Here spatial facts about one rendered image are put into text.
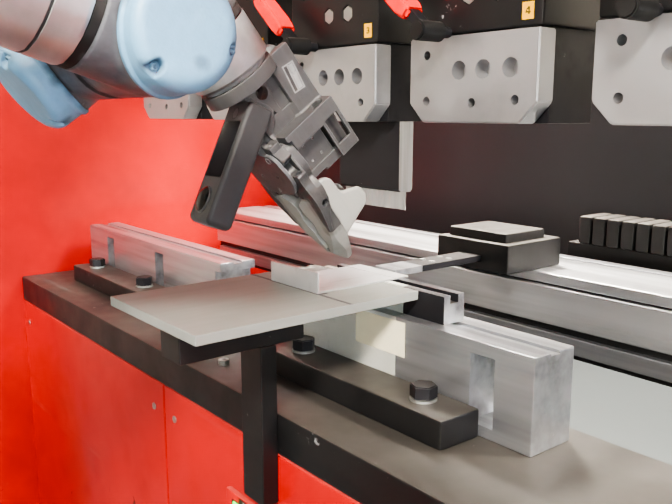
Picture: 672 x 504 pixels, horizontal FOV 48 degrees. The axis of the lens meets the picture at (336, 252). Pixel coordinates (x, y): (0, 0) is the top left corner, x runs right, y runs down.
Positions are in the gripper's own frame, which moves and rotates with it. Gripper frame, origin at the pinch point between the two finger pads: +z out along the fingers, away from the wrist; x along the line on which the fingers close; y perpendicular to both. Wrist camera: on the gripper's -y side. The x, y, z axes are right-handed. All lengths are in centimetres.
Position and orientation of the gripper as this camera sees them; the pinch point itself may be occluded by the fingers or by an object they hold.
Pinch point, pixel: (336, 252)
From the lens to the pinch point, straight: 76.0
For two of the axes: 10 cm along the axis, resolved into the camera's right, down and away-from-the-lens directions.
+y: 6.5, -6.9, 3.1
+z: 5.1, 7.1, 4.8
